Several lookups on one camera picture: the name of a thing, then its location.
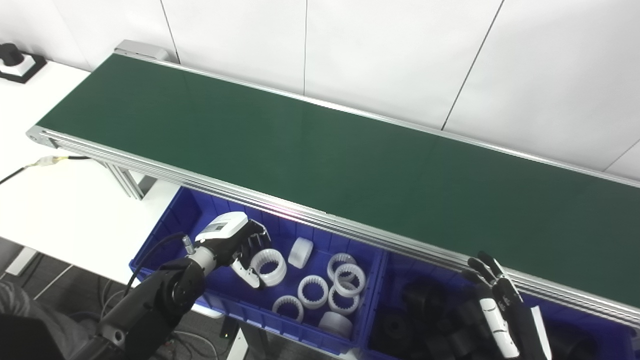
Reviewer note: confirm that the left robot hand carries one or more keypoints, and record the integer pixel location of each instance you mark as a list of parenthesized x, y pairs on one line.
[(225, 230)]

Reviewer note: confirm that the blue bin with white parts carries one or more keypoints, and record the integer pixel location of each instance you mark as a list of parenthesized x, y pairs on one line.
[(170, 235)]

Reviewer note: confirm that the black and white part stand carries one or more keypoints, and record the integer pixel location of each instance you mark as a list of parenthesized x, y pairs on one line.
[(27, 67)]

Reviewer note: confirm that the grey conveyor end housing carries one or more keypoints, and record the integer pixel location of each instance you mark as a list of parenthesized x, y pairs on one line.
[(142, 50)]

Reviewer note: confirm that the aluminium conveyor support leg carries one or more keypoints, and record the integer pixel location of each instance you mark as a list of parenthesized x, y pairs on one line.
[(127, 180)]

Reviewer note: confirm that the green conveyor belt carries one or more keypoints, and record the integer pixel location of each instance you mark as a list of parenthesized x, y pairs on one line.
[(350, 160)]

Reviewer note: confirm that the blue bin with black parts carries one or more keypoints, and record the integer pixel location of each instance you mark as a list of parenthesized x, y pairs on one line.
[(395, 270)]

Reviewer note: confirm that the black part on stand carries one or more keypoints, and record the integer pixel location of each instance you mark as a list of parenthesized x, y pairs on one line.
[(10, 52)]

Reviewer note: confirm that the grey fabric piece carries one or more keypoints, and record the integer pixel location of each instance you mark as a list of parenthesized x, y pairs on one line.
[(17, 300)]

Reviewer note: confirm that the black cylinder part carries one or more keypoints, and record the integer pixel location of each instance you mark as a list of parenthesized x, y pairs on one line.
[(395, 330), (460, 345), (422, 297), (570, 345), (465, 312)]

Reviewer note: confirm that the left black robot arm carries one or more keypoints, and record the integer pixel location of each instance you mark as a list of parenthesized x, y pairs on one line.
[(160, 295)]

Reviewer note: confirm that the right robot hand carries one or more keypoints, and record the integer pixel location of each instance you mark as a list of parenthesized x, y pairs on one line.
[(520, 325)]

